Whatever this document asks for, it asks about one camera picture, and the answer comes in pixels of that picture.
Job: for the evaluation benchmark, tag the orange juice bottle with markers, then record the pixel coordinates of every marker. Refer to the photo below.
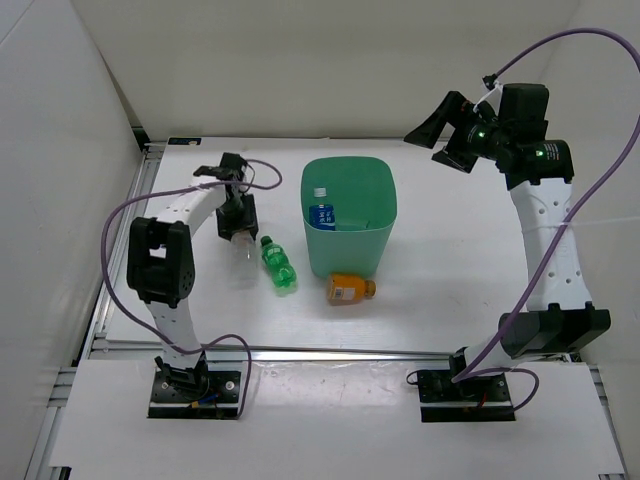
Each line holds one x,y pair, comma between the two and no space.
349,289

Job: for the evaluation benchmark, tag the green soda bottle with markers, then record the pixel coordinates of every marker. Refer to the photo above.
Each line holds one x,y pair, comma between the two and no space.
278,266

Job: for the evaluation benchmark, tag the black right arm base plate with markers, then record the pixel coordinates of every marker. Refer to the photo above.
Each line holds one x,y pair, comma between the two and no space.
478,400

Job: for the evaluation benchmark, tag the white orange label clear bottle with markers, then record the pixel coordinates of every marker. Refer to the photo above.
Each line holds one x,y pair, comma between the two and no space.
244,261

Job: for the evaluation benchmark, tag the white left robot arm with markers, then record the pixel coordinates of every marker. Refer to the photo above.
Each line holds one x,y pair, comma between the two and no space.
161,266

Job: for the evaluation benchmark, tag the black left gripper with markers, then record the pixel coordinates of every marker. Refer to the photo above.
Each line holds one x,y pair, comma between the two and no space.
248,221

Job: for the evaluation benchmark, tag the blue label clear bottle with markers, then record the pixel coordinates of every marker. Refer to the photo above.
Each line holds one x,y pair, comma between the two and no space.
321,212

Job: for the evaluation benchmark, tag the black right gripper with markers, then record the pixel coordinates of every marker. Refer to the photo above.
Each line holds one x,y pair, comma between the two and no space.
450,110

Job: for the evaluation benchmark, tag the blue white label sticker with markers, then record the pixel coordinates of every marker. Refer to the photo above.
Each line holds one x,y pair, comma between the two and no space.
184,141

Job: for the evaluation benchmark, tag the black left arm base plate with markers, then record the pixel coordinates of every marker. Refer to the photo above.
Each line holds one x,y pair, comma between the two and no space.
215,395

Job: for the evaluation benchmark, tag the green plastic bin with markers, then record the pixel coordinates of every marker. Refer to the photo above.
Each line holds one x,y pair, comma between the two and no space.
363,193

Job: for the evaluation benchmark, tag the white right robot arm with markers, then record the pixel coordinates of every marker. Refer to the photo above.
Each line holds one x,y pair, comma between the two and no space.
555,314

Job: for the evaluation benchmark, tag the aluminium table edge rail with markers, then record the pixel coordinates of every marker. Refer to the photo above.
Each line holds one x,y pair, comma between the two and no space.
103,350

